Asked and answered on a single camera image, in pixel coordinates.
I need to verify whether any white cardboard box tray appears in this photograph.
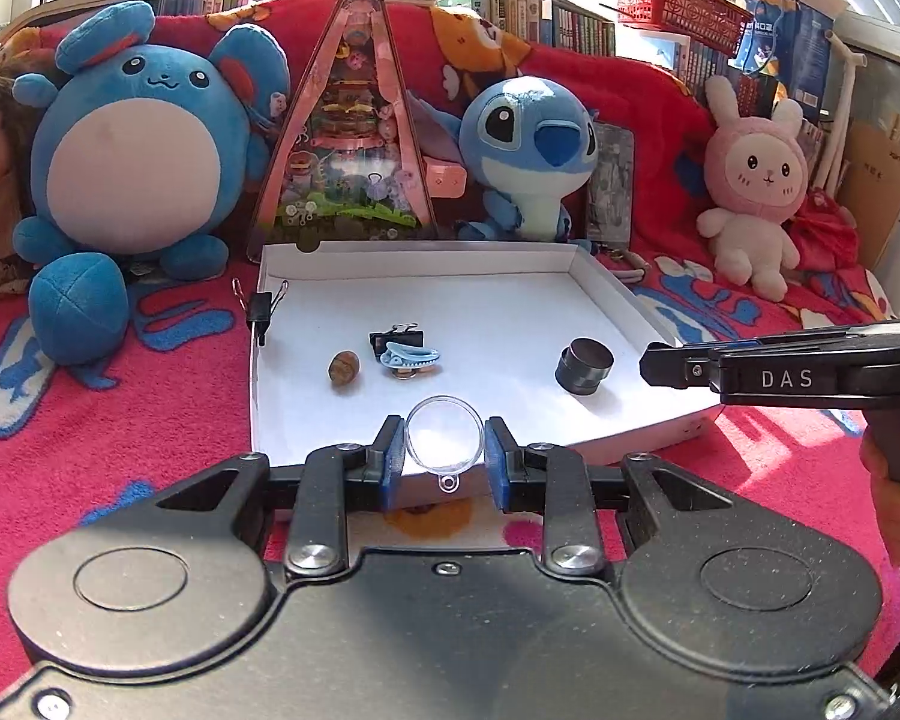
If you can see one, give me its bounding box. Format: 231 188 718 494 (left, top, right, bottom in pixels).
247 240 725 509

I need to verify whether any black round tin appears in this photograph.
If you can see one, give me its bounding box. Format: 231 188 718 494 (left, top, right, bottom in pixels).
554 337 615 398

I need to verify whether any person's right hand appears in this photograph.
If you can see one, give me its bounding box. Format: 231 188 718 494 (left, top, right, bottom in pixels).
859 426 900 580

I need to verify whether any clear round plastic lid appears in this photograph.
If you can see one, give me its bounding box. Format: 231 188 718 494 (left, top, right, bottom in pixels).
404 394 486 496

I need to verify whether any black binder clip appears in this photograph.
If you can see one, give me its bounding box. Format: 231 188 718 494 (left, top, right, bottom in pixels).
231 277 291 347
368 322 426 361

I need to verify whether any brown walnut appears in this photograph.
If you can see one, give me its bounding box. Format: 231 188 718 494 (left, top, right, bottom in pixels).
328 349 363 390

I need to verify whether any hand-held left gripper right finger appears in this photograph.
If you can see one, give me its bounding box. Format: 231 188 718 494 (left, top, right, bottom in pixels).
484 415 740 580

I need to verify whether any blue paper bag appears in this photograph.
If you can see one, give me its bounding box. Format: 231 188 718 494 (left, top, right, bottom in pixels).
731 0 841 125

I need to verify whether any brown cardboard board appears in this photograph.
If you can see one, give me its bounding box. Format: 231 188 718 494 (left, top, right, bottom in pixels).
840 116 900 275

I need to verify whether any row of books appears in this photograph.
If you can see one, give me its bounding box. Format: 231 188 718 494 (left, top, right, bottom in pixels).
484 0 826 158

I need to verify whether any red plastic basket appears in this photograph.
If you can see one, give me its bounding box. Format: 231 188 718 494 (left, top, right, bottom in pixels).
613 0 755 37

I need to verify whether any blue alien plush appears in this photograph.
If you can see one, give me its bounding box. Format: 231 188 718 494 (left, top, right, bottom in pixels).
405 76 601 242

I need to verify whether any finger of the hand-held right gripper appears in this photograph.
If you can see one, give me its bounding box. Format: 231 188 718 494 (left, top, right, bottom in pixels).
640 343 722 391

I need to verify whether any pink bunny plush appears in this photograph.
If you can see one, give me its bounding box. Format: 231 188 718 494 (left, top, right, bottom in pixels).
695 75 807 302

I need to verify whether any blue hair clip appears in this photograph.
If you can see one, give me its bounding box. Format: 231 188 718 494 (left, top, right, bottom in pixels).
378 343 445 379

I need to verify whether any blue round mouse plush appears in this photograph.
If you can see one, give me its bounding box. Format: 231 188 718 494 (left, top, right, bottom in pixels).
11 0 292 367

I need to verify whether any red crumpled cloth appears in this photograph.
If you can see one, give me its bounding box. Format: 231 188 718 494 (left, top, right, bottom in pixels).
787 187 860 271

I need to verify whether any triangular miniature house model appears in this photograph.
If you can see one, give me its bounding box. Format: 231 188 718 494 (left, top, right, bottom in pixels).
246 0 467 265

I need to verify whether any white pipe rack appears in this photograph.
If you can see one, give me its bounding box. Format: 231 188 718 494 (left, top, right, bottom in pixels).
814 26 867 192

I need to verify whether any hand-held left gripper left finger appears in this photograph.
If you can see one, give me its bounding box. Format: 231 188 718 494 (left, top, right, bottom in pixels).
150 414 410 580

